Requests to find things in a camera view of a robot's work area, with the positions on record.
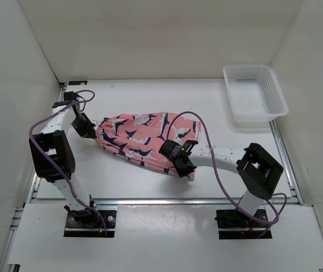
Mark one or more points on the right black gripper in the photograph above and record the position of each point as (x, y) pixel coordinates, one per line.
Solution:
(183, 173)

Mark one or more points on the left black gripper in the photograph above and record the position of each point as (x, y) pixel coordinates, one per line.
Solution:
(89, 131)

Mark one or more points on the pink shark print shorts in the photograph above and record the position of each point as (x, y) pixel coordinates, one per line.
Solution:
(138, 138)

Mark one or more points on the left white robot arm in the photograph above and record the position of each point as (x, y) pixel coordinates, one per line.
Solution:
(54, 160)

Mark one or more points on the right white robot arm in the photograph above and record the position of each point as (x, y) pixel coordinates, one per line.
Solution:
(258, 170)

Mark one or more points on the white perforated plastic basket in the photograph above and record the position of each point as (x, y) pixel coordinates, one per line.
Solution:
(255, 96)

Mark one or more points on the aluminium front rail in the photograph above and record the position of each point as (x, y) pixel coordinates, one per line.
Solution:
(160, 201)

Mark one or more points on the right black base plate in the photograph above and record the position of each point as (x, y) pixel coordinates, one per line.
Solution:
(233, 225)

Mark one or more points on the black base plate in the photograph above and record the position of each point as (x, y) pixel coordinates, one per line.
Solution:
(233, 225)
(86, 223)

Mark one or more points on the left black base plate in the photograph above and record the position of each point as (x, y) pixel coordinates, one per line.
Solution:
(86, 223)

